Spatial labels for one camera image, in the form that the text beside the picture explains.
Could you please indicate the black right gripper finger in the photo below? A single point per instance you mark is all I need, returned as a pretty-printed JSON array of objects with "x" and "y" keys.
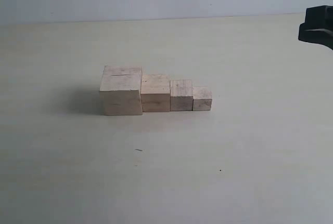
[
  {"x": 321, "y": 36},
  {"x": 319, "y": 16}
]

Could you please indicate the smallest wooden cube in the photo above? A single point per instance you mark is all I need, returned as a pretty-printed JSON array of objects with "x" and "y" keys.
[{"x": 202, "y": 98}]

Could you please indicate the medium wooden cube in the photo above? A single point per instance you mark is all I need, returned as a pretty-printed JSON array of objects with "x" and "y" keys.
[{"x": 181, "y": 95}]

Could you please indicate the tall wooden cube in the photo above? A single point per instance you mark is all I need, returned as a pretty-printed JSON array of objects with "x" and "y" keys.
[{"x": 155, "y": 93}]

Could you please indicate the largest wooden cube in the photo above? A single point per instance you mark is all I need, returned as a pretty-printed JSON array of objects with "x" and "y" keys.
[{"x": 120, "y": 90}]

